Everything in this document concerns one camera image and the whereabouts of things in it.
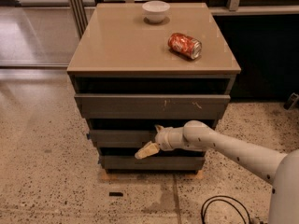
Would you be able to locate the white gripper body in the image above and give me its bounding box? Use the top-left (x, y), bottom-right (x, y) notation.
top-left (155, 127), bottom-right (187, 151)

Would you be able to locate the grey drawer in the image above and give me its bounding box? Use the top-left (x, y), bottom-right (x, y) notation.
top-left (87, 129), bottom-right (216, 149)
top-left (75, 94), bottom-right (230, 120)
top-left (100, 156), bottom-right (205, 171)

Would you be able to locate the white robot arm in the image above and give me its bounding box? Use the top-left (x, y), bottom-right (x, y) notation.
top-left (135, 120), bottom-right (299, 224)

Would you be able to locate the grey bottom drawer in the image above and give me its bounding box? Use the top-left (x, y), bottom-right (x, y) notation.
top-left (100, 156), bottom-right (205, 171)

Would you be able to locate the grey drawer cabinet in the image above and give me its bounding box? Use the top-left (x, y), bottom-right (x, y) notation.
top-left (67, 3), bottom-right (240, 161)

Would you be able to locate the grey top drawer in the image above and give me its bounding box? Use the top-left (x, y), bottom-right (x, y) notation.
top-left (75, 94), bottom-right (230, 120)

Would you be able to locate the red soda can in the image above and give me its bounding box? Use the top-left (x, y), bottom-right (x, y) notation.
top-left (168, 33), bottom-right (202, 60)

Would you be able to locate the white ceramic bowl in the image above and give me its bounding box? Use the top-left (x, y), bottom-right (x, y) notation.
top-left (142, 1), bottom-right (170, 23)

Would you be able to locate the dark object on floor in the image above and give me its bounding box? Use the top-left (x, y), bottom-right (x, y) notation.
top-left (283, 92), bottom-right (299, 110)

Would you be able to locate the black cable loop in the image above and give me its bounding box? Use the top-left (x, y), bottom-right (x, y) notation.
top-left (200, 195), bottom-right (252, 224)

